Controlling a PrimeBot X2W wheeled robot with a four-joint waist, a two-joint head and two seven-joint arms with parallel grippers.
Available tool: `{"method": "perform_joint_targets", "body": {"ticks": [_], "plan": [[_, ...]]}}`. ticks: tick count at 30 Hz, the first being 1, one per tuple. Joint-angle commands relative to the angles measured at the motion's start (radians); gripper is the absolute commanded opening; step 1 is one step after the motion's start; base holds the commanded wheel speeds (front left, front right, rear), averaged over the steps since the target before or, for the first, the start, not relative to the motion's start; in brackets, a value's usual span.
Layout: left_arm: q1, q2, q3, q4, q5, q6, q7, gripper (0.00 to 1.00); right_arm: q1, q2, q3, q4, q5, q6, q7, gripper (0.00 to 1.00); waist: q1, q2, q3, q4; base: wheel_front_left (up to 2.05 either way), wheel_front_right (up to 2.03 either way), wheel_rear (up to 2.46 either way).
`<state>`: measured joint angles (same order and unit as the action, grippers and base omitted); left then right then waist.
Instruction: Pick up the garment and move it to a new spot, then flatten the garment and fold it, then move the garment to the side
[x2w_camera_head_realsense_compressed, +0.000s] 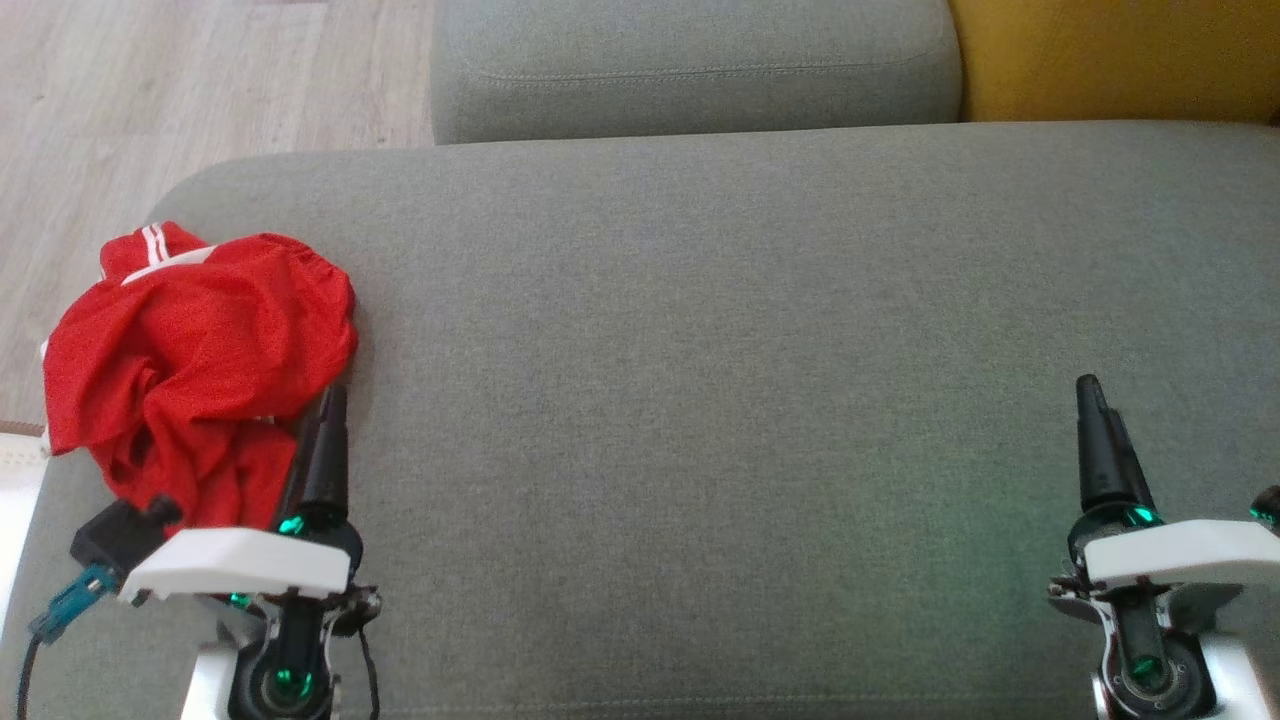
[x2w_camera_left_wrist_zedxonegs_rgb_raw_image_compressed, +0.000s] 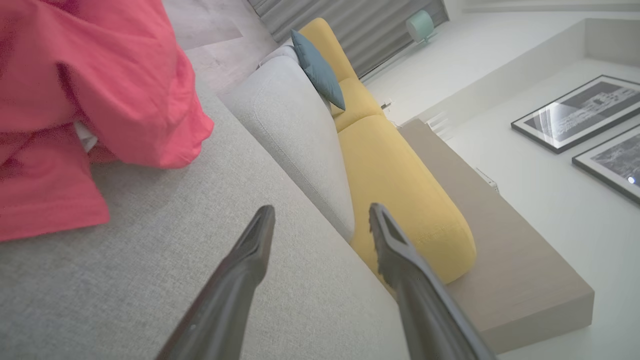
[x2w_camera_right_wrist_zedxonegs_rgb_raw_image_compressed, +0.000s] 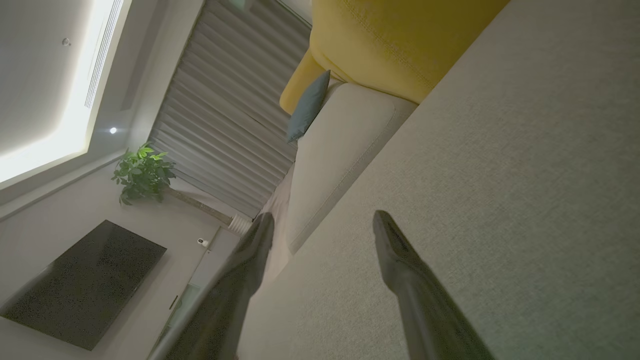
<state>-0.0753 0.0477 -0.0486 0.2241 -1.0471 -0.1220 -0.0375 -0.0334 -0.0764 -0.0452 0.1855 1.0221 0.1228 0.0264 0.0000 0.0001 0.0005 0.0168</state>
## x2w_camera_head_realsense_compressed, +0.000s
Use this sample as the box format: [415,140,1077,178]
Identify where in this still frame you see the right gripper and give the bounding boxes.
[1048,375,1280,598]

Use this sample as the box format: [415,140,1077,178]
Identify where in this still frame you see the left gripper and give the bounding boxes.
[120,385,381,636]

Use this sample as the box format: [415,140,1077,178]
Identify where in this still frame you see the red sports shorts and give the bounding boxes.
[42,222,359,531]

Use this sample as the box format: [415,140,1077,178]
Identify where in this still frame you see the white laundry basket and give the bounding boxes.
[0,420,51,641]

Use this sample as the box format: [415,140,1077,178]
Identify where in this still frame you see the large grey fabric ottoman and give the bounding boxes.
[0,120,1280,720]

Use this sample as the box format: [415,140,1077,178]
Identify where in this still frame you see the yellow sofa backrest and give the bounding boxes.
[948,0,1280,126]

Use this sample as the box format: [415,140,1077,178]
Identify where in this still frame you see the grey sofa seat cushion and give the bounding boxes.
[430,0,963,146]

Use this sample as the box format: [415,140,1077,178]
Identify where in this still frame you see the thin black cable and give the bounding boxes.
[355,625,381,720]

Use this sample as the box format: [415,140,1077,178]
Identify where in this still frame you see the black cable with teal connector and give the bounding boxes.
[15,565,116,720]

